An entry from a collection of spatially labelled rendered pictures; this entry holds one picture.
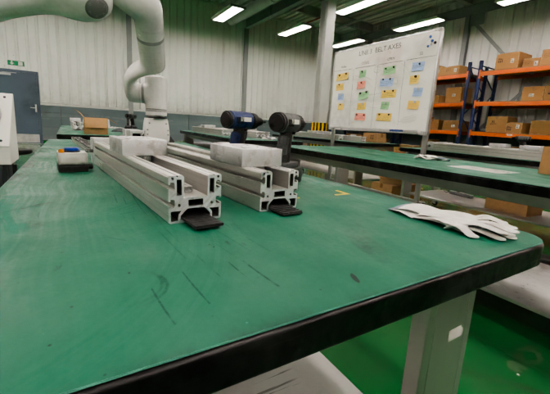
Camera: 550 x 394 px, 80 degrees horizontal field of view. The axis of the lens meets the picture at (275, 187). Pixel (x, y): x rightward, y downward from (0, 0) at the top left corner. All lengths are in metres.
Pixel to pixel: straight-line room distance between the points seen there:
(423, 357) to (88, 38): 12.30
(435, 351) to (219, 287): 0.51
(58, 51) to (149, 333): 12.26
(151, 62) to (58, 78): 11.08
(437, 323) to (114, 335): 0.58
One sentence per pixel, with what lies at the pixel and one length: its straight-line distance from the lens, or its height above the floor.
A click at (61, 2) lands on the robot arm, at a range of 1.13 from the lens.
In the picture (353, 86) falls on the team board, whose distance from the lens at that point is 4.33.
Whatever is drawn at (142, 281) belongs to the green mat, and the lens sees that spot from 0.41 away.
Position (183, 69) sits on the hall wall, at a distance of 12.94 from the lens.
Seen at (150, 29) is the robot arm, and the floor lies 1.24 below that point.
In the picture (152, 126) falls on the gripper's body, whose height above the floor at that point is 0.93.
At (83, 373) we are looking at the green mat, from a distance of 0.30.
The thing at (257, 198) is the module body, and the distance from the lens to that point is 0.68.
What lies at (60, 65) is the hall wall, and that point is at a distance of 12.40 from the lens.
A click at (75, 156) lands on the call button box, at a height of 0.83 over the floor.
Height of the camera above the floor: 0.96
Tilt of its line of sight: 11 degrees down
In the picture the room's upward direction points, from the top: 3 degrees clockwise
